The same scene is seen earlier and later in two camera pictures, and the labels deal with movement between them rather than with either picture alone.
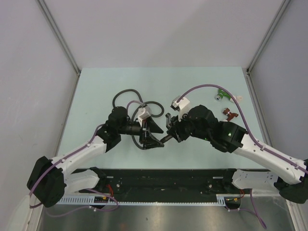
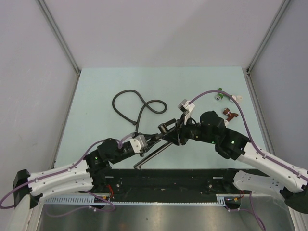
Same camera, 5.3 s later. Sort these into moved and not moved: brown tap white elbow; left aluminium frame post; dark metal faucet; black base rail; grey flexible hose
Moved: dark metal faucet; grey flexible hose
Not moved: brown tap white elbow; left aluminium frame post; black base rail
